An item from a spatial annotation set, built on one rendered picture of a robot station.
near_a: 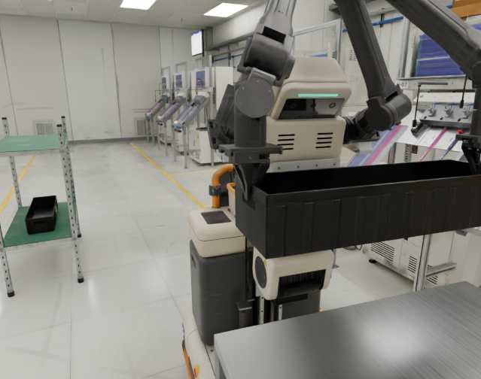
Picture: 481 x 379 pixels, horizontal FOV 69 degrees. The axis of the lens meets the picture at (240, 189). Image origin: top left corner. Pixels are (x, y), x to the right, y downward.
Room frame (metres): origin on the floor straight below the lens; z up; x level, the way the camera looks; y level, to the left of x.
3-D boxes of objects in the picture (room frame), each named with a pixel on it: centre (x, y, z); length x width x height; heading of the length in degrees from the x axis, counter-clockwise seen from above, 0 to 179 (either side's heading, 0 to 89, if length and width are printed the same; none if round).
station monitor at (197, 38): (6.54, 0.70, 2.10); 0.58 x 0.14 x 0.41; 25
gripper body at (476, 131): (0.79, -0.55, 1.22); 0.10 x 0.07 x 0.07; 108
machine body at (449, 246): (2.34, -1.41, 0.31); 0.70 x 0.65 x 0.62; 25
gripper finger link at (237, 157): (0.61, -0.01, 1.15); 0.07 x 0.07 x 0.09; 18
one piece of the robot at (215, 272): (1.34, -0.08, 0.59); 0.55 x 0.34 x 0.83; 108
